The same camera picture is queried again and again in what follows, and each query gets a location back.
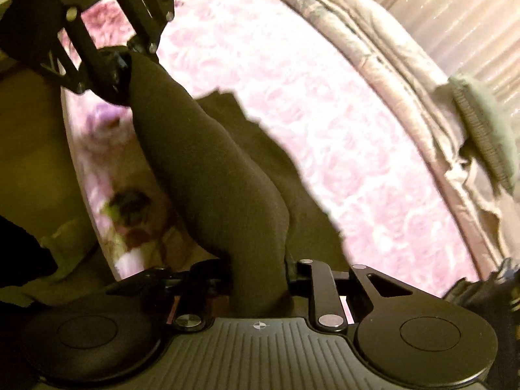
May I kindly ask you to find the pink curtain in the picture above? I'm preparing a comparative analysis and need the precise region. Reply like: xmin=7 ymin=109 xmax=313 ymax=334
xmin=349 ymin=0 xmax=520 ymax=104

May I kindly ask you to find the beige folded blanket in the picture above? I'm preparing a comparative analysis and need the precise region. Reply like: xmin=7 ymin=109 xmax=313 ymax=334
xmin=303 ymin=0 xmax=513 ymax=279

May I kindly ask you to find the black garment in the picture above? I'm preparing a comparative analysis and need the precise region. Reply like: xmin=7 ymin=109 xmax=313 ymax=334
xmin=128 ymin=51 xmax=355 ymax=318

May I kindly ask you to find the grey-green knitted cloth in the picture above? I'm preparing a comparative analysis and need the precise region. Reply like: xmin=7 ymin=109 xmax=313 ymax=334
xmin=447 ymin=73 xmax=519 ymax=194

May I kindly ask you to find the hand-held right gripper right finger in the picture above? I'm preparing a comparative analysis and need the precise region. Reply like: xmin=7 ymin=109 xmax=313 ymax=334
xmin=286 ymin=257 xmax=414 ymax=332

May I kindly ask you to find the dark patterned cloth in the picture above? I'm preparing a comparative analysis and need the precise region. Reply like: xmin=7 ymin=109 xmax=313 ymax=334
xmin=442 ymin=258 xmax=520 ymax=390

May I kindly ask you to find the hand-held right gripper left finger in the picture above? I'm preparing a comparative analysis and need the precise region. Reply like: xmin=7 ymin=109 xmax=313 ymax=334
xmin=106 ymin=259 xmax=233 ymax=332

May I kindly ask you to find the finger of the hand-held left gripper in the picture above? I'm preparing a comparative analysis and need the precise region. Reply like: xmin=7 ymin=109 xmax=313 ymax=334
xmin=114 ymin=0 xmax=176 ymax=55
xmin=38 ymin=5 xmax=133 ymax=105

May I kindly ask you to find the black flat object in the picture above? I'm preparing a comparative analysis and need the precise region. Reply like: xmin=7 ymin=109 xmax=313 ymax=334
xmin=0 ymin=214 xmax=58 ymax=282

